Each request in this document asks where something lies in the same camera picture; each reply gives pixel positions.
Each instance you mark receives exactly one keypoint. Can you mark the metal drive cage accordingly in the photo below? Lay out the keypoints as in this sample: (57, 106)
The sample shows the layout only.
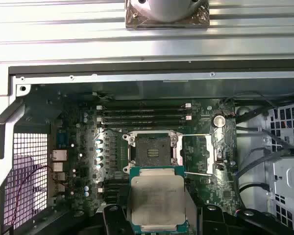
(286, 171)

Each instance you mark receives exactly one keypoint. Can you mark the silver coin battery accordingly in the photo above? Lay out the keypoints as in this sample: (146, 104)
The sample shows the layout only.
(218, 120)

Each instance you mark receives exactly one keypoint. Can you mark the metal USB port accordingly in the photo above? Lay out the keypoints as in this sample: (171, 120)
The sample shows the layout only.
(58, 166)

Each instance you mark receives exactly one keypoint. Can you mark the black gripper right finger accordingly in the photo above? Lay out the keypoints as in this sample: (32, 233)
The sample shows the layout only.
(210, 222)

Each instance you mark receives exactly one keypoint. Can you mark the open black PC case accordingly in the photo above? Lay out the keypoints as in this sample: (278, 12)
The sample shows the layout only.
(137, 82)

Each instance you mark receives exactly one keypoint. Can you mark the CPU with silver top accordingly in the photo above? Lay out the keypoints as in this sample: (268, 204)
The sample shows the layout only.
(156, 198)

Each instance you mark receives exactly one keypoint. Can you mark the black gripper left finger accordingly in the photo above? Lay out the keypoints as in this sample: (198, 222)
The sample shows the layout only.
(112, 220)

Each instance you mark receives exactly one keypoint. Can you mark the blue serial port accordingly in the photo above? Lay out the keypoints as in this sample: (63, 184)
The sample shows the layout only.
(62, 139)

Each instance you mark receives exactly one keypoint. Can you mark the metal socket cover frame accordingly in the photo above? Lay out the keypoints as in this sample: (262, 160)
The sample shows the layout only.
(211, 154)

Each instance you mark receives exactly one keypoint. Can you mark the brown square base plate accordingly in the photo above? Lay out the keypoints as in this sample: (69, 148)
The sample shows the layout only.
(134, 20)

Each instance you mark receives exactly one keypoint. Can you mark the blue-top capacitor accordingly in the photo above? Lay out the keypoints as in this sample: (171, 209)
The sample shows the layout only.
(85, 114)
(99, 166)
(86, 188)
(99, 150)
(85, 119)
(99, 158)
(99, 142)
(86, 194)

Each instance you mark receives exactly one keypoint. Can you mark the metal network port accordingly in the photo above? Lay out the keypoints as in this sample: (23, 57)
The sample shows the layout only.
(59, 155)

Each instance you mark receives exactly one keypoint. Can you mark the green motherboard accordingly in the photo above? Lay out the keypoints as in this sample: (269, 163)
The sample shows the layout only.
(210, 194)

